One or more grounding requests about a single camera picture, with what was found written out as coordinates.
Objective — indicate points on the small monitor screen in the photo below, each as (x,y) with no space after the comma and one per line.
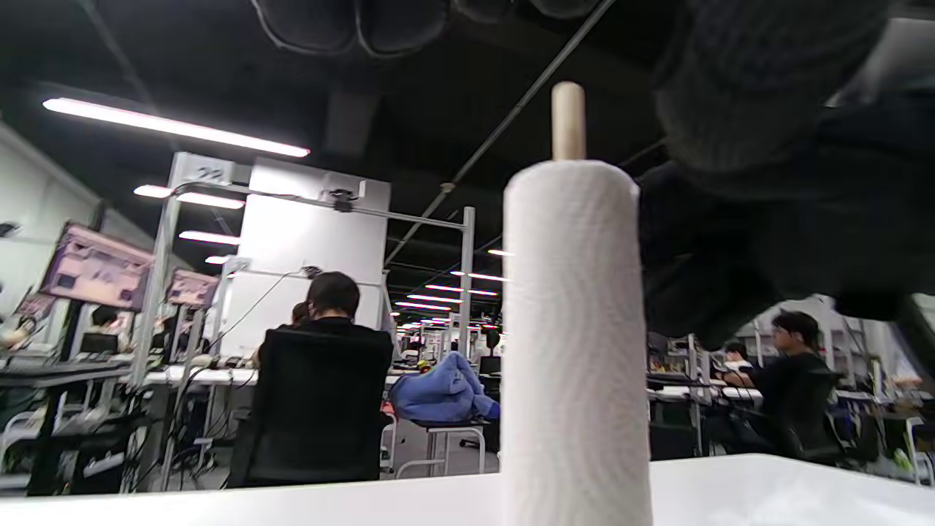
(192,288)

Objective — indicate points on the white partition panel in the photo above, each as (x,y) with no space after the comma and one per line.
(307,241)

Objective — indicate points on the wooden towel holder rod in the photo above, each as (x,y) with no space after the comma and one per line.
(568,120)

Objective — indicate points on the long ceiling light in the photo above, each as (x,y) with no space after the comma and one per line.
(168,126)

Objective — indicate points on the row of ceiling lights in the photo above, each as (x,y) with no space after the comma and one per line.
(445,292)

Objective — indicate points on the large monitor screen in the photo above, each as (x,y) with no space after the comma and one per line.
(95,268)

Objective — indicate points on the grey ceiling pipe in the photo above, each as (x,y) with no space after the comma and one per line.
(504,124)

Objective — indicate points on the white desk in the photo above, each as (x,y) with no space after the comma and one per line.
(197,376)

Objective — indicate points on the person's left hand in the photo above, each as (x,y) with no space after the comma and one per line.
(789,219)

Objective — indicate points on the black desk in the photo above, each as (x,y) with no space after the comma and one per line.
(51,380)

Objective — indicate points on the blue jacket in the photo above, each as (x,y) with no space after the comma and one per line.
(438,391)

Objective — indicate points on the white paper towel roll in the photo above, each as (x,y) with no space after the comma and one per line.
(573,343)

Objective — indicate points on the white metal stool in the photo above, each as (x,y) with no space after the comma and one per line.
(445,438)

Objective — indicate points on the black office chair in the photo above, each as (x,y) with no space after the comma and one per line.
(814,424)
(318,409)

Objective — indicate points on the grey metal frame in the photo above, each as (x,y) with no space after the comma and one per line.
(164,277)

